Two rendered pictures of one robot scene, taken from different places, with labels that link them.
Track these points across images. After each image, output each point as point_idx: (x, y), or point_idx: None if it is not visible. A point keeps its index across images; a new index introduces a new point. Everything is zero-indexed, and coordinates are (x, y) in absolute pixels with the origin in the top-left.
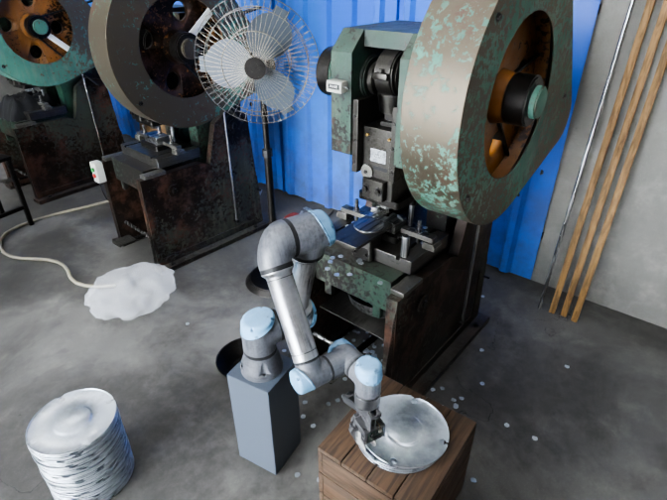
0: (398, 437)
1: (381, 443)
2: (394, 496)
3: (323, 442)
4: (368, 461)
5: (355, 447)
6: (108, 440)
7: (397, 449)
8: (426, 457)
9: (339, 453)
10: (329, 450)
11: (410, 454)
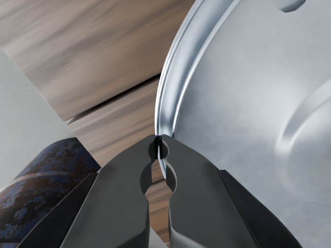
0: (310, 170)
1: (233, 159)
2: (167, 244)
3: (0, 0)
4: (158, 159)
5: (143, 96)
6: None
7: (262, 196)
8: (309, 239)
9: (70, 92)
10: (25, 58)
11: (281, 221)
